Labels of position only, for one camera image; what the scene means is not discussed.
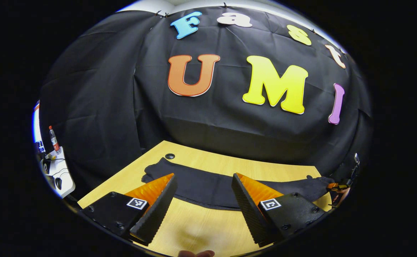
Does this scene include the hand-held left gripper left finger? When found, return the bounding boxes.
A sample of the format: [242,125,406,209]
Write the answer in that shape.
[80,173,178,247]

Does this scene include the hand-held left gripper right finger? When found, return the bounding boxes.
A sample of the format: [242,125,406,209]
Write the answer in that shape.
[231,173,327,248]

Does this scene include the dark jeans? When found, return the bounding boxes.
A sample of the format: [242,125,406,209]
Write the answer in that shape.
[141,157,336,211]

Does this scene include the black backdrop cloth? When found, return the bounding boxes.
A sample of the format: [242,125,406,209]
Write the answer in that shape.
[39,5,373,200]

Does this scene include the white side table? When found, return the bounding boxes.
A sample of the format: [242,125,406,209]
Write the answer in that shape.
[38,146,76,199]

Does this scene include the red label plastic bottle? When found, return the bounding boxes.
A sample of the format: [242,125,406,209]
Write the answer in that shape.
[48,125,61,155]

